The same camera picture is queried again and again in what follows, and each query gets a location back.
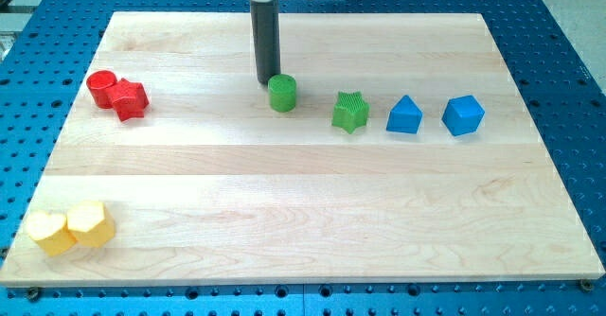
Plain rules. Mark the board clamp screw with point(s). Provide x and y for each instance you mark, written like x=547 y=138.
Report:
x=586 y=285
x=33 y=294

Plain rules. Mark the blue cube block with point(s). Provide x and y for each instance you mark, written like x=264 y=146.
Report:
x=462 y=115

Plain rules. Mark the green cylinder block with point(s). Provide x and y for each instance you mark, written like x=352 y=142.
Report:
x=282 y=93

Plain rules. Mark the light wooden board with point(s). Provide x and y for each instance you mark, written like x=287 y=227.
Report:
x=213 y=187

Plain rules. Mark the yellow hexagon block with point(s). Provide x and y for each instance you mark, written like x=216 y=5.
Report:
x=91 y=223

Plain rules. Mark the red cylinder block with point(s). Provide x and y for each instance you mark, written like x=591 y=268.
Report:
x=98 y=83

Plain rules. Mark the yellow heart block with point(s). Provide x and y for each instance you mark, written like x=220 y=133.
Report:
x=50 y=232

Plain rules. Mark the red star block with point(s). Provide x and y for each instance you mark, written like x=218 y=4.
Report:
x=128 y=99

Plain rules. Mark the green star block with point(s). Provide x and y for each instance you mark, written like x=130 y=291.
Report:
x=350 y=111

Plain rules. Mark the right board clamp screw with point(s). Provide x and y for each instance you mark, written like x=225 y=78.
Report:
x=586 y=285

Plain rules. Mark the left board clamp screw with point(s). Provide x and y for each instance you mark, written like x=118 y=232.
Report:
x=33 y=294

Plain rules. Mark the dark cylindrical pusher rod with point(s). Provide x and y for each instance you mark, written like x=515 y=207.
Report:
x=265 y=25

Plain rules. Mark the blue triangular prism block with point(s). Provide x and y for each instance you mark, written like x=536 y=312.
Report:
x=405 y=116

